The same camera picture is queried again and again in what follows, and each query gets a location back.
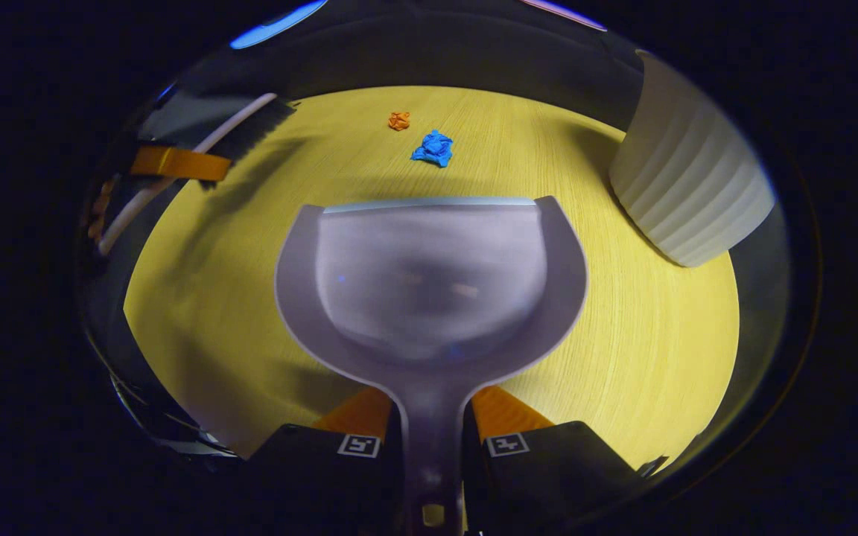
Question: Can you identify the white ribbed garbage bin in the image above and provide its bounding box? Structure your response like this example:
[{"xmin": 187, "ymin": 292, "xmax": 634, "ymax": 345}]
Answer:
[{"xmin": 609, "ymin": 51, "xmax": 776, "ymax": 267}]

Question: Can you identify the blue paper trash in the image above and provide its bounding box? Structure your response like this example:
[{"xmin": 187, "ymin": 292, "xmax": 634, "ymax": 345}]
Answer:
[{"xmin": 410, "ymin": 130, "xmax": 454, "ymax": 168}]

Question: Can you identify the black backdrop cloth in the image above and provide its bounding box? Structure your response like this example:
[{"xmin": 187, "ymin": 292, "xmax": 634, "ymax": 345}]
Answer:
[{"xmin": 139, "ymin": 0, "xmax": 653, "ymax": 135}]

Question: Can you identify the white plastic dustpan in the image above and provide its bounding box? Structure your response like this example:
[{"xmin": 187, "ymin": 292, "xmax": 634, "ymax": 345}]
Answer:
[{"xmin": 274, "ymin": 195, "xmax": 588, "ymax": 536}]

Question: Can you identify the small white broom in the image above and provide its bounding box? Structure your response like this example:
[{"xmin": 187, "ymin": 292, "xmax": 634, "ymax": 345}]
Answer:
[{"xmin": 98, "ymin": 92, "xmax": 297, "ymax": 256}]

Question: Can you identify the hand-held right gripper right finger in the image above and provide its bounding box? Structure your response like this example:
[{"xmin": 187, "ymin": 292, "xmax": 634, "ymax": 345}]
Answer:
[{"xmin": 463, "ymin": 386, "xmax": 646, "ymax": 535}]

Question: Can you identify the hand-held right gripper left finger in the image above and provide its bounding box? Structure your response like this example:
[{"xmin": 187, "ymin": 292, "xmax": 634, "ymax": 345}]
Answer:
[{"xmin": 239, "ymin": 386, "xmax": 404, "ymax": 536}]

